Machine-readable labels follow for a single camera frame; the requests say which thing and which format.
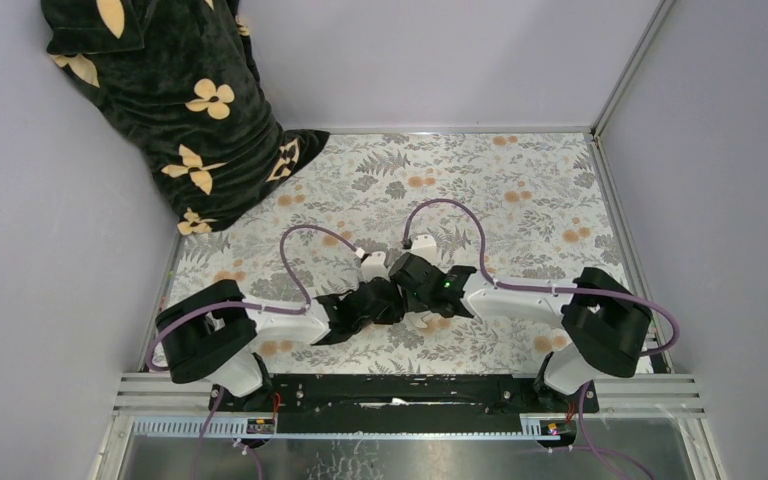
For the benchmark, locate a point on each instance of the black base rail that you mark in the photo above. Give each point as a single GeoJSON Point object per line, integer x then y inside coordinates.
{"type": "Point", "coordinates": [310, 392]}

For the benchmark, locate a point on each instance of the white cardboard paper box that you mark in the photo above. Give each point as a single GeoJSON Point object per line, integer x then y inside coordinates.
{"type": "Point", "coordinates": [416, 308]}

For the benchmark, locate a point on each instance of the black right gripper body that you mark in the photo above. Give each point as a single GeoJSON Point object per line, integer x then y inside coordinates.
{"type": "Point", "coordinates": [415, 302]}

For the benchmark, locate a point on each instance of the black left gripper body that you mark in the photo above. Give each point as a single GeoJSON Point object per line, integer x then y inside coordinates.
{"type": "Point", "coordinates": [390, 315]}

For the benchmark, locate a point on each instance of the floral patterned table cloth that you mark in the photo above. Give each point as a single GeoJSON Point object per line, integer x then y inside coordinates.
{"type": "Point", "coordinates": [508, 205]}

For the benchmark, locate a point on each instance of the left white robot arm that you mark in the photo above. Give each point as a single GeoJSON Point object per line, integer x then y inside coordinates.
{"type": "Point", "coordinates": [207, 335]}

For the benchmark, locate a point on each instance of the black floral plush blanket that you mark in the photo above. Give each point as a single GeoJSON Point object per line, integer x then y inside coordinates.
{"type": "Point", "coordinates": [178, 79]}

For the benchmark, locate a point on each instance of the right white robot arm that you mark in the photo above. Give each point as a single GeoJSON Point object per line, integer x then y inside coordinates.
{"type": "Point", "coordinates": [606, 328]}

